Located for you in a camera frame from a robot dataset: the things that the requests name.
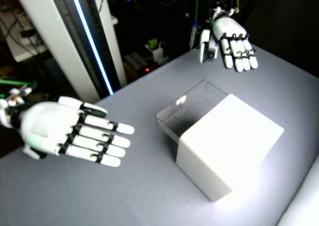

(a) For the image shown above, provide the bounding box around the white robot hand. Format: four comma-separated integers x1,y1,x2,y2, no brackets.
198,16,259,73
19,96,135,168

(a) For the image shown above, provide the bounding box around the clear plastic container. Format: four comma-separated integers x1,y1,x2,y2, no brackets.
156,78,229,145

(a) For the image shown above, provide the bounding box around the white drawer cabinet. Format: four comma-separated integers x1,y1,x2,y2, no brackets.
175,93,285,203

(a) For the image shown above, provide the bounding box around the grey table cloth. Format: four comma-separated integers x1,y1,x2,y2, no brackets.
0,43,319,226

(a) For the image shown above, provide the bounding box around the white power adapter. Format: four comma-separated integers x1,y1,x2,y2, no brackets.
145,38,170,65

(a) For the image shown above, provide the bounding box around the white side table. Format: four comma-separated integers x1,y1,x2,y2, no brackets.
0,9,48,62

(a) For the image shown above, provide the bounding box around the white column with light strip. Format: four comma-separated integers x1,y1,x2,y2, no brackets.
13,0,128,104

